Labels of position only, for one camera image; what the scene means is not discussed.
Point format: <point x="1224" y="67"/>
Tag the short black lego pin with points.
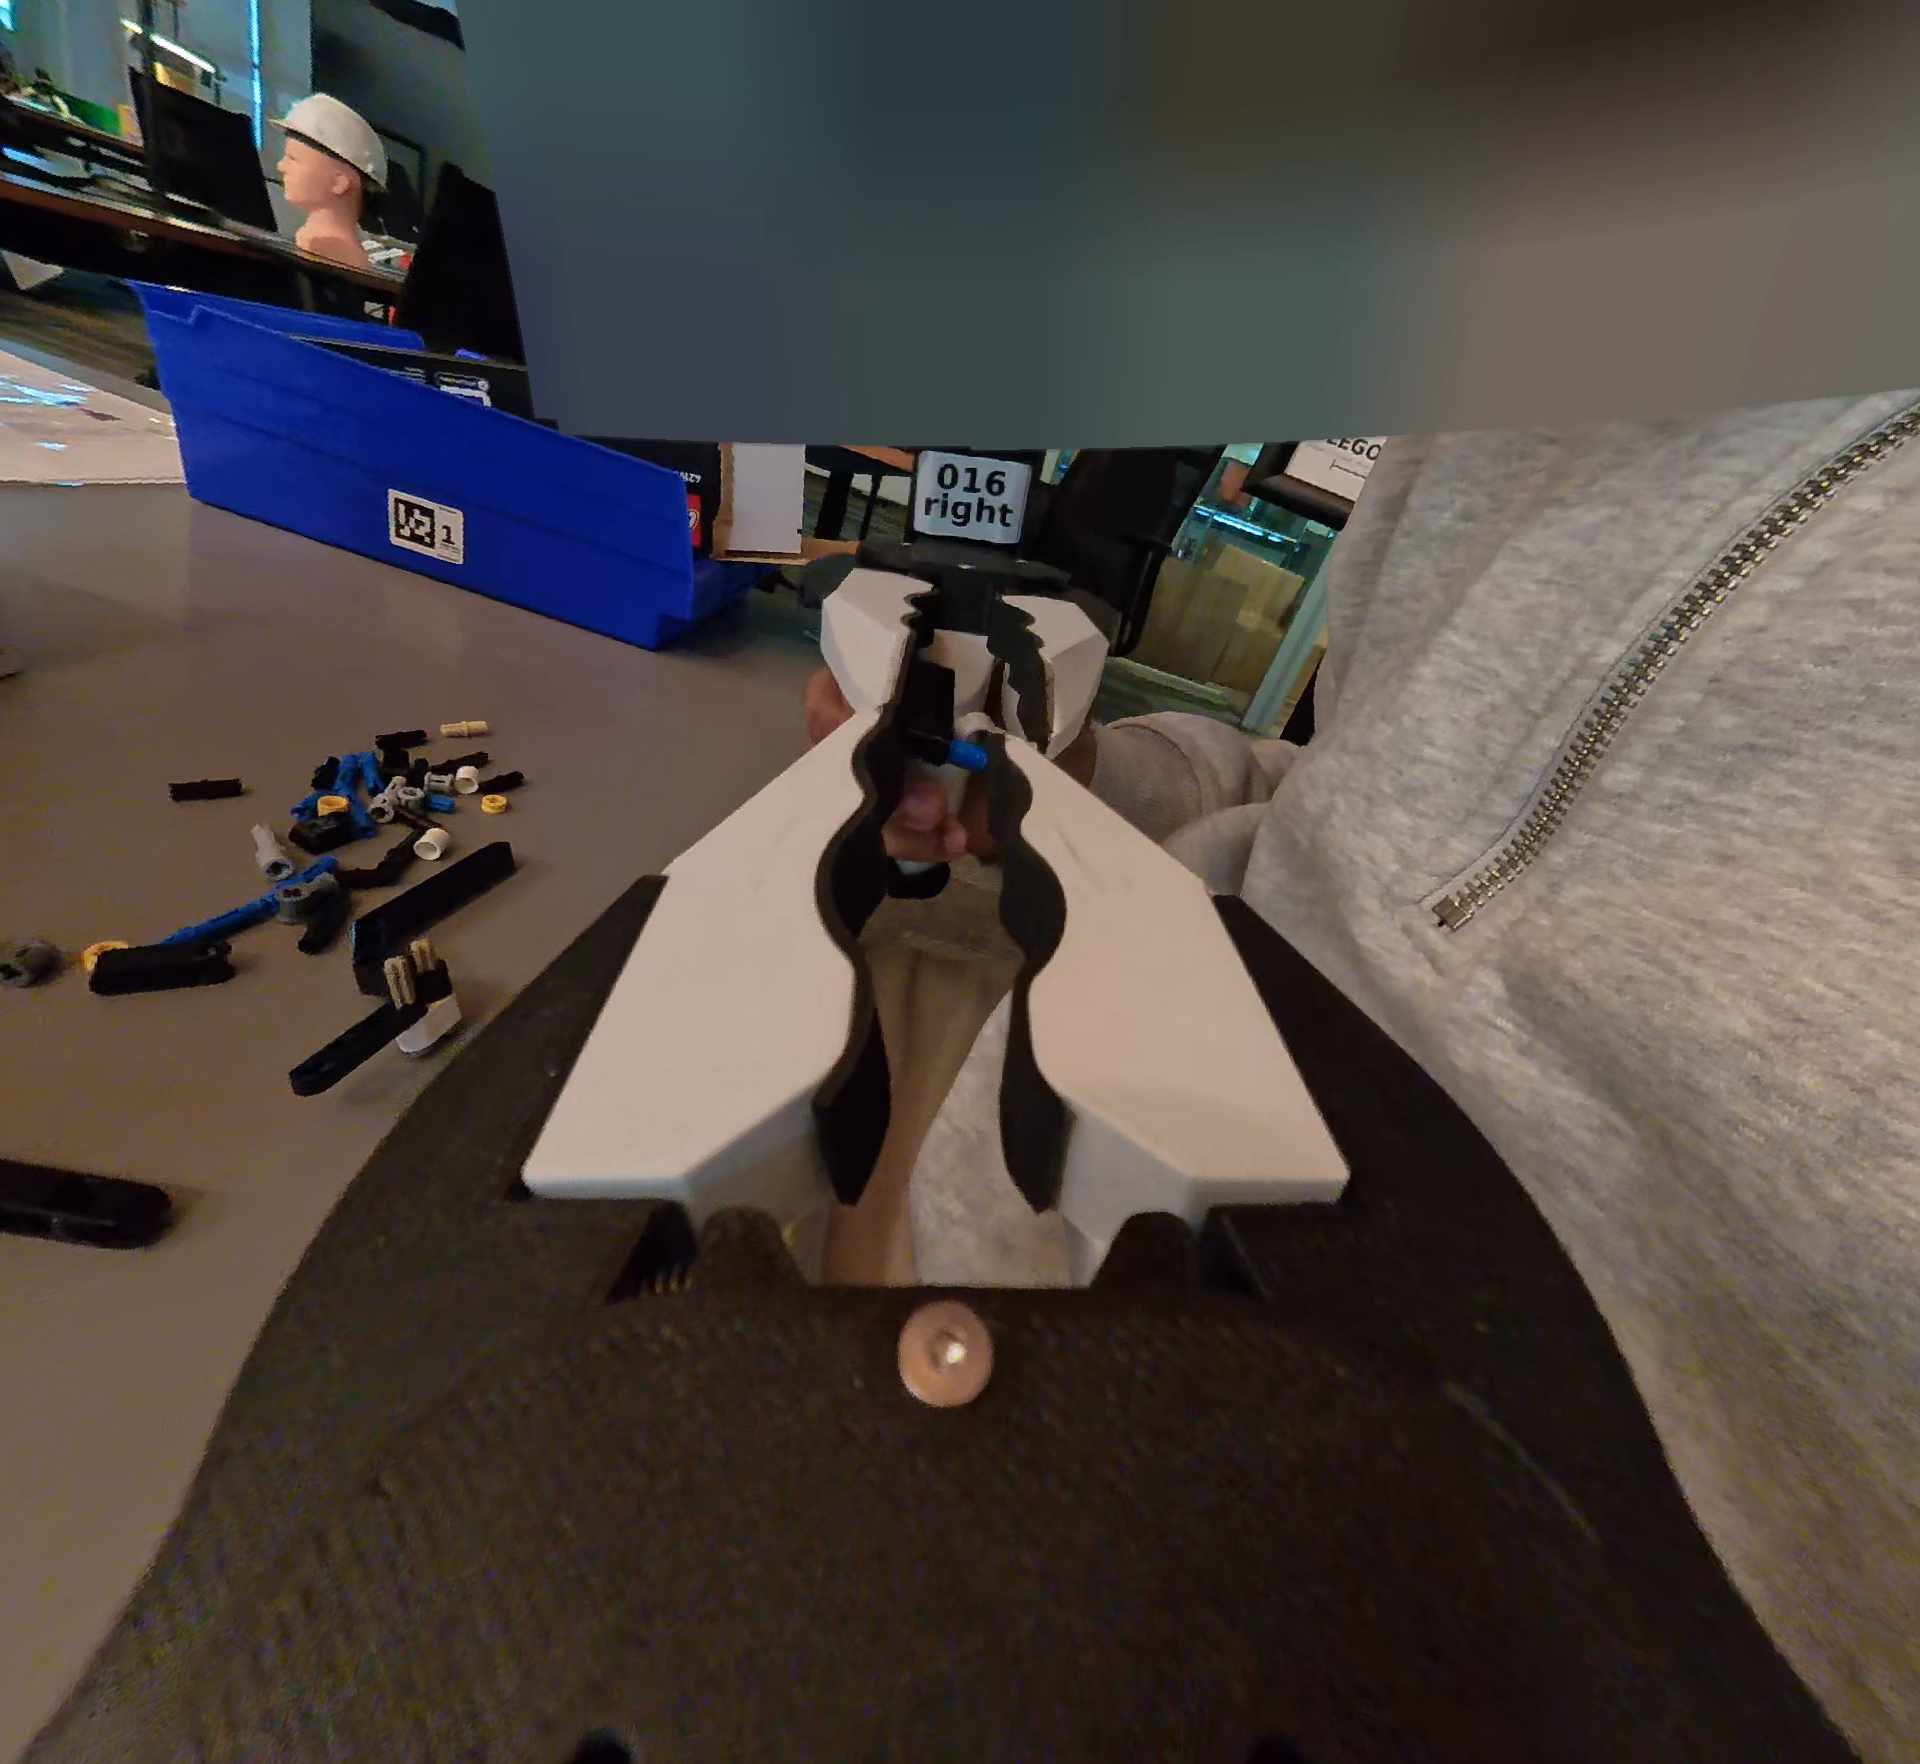
<point x="205" y="791"/>

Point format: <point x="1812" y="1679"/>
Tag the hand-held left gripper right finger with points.
<point x="1185" y="1045"/>

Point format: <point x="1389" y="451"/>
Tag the blue storage bin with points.
<point x="373" y="474"/>

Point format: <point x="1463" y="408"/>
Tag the angled black lego beam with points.
<point x="433" y="901"/>

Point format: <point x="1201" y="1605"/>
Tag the stacked cardboard boxes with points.
<point x="1214" y="625"/>

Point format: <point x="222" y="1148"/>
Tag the long black lego beam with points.
<point x="74" y="1200"/>

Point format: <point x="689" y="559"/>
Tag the person's right forearm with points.
<point x="1201" y="783"/>

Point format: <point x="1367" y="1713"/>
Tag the background desk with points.
<point x="148" y="238"/>

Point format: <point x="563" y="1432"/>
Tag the blue lego axle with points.
<point x="225" y="918"/>

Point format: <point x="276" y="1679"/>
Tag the white hard hat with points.
<point x="338" y="129"/>

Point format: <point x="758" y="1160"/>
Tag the scattered small lego pieces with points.
<point x="395" y="796"/>

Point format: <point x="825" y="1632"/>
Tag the black office chair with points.
<point x="1110" y="505"/>

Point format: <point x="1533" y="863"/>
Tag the blue lego pin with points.
<point x="967" y="754"/>

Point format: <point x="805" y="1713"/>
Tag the dark grey lego connector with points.
<point x="30" y="962"/>

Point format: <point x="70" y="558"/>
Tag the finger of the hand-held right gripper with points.
<point x="865" y="639"/>
<point x="1071" y="663"/>

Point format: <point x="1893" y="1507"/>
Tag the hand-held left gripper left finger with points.
<point x="704" y="1029"/>

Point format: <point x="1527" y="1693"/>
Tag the black lego connector yellow end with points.
<point x="158" y="967"/>

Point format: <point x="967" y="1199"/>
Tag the black monitor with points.
<point x="450" y="281"/>
<point x="202" y="153"/>

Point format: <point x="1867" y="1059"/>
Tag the black white lego assembly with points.
<point x="353" y="1036"/>

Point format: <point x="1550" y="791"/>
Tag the printed paper sheet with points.
<point x="74" y="424"/>

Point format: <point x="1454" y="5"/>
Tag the mannequin head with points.
<point x="322" y="220"/>

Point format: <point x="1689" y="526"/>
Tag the person's right hand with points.
<point x="820" y="711"/>

